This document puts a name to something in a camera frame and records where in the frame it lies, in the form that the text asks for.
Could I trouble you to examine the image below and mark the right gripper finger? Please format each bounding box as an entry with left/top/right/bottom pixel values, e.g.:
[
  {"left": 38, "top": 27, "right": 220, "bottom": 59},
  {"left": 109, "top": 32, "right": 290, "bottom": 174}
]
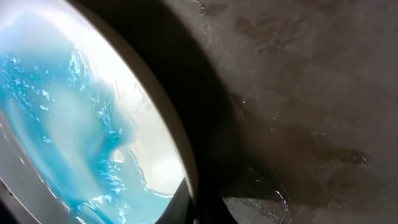
[{"left": 155, "top": 179, "right": 195, "bottom": 224}]

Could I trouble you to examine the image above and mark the white plate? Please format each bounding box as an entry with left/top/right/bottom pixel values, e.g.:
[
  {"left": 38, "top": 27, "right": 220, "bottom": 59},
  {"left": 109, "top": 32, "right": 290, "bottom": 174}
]
[{"left": 1, "top": 1, "right": 198, "bottom": 223}]

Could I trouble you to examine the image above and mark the dark brown serving tray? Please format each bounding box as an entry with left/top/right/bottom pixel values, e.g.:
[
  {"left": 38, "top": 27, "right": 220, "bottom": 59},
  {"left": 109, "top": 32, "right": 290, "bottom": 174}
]
[{"left": 83, "top": 0, "right": 397, "bottom": 223}]

